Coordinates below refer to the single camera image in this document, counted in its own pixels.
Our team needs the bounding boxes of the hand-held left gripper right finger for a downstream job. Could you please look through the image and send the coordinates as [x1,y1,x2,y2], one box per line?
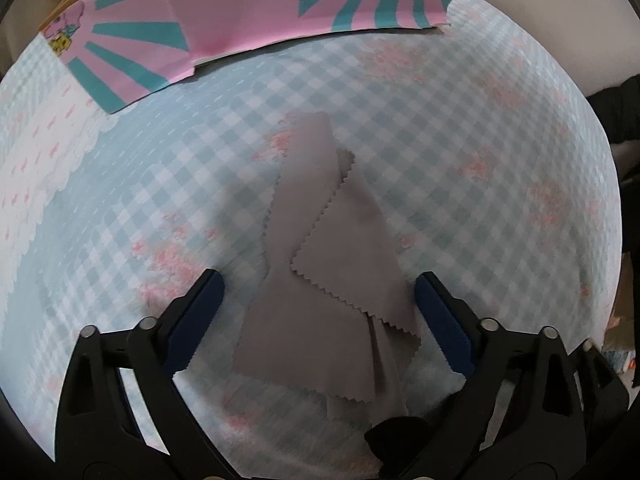
[414,271,588,480]

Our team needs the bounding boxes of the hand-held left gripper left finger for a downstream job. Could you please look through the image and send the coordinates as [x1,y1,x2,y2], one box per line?
[54,269,236,480]

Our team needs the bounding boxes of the grey zigzag-edged cloth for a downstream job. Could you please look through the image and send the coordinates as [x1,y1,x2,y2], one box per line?
[231,111,422,431]

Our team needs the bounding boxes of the pink striped cardboard box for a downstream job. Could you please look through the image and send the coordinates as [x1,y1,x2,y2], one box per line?
[40,0,473,115]

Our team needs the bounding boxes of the black cloth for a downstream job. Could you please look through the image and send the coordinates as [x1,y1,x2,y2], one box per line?
[364,415,443,461]

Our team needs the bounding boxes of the blue checkered bedsheet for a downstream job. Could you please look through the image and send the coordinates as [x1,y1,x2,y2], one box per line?
[0,0,623,480]

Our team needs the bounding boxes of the black jacket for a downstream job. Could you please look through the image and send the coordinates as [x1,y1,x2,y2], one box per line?
[585,74,640,143]

